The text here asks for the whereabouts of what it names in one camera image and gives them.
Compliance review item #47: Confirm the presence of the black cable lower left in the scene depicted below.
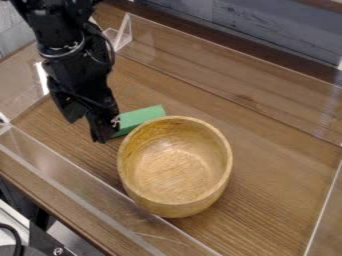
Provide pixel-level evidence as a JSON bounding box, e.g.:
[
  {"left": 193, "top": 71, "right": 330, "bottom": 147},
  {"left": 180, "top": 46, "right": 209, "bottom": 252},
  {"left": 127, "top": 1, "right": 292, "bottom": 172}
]
[{"left": 0, "top": 222, "right": 25, "bottom": 256}]

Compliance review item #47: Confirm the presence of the clear acrylic corner bracket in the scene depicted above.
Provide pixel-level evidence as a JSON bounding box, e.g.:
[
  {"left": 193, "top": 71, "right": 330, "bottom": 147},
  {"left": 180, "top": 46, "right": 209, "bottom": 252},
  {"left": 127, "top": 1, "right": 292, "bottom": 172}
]
[{"left": 105, "top": 14, "right": 133, "bottom": 52}]

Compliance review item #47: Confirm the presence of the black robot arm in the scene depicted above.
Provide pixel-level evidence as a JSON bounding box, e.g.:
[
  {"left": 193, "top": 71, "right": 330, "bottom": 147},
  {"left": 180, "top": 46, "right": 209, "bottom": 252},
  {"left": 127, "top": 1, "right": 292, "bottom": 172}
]
[{"left": 9, "top": 0, "right": 121, "bottom": 143}]

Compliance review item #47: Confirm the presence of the brown wooden bowl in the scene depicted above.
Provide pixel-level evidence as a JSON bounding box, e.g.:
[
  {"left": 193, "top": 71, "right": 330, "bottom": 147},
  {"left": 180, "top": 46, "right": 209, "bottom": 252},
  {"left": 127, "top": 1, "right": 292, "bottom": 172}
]
[{"left": 117, "top": 116, "right": 234, "bottom": 218}]

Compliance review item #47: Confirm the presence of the green rectangular block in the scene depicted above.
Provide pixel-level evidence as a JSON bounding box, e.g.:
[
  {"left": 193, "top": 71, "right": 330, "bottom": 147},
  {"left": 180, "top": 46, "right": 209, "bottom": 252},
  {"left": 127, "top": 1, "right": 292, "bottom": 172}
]
[{"left": 111, "top": 105, "right": 166, "bottom": 138}]

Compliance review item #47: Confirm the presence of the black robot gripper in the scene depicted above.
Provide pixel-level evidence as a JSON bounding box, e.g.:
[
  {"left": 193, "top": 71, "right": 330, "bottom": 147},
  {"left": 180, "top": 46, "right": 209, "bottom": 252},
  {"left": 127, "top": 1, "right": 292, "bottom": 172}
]
[{"left": 43, "top": 49, "right": 121, "bottom": 144}]

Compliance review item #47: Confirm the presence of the clear acrylic tray wall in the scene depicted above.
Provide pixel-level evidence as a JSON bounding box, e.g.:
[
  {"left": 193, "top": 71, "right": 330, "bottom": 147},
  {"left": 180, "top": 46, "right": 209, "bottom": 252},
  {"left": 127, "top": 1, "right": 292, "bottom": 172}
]
[{"left": 0, "top": 123, "right": 217, "bottom": 256}]

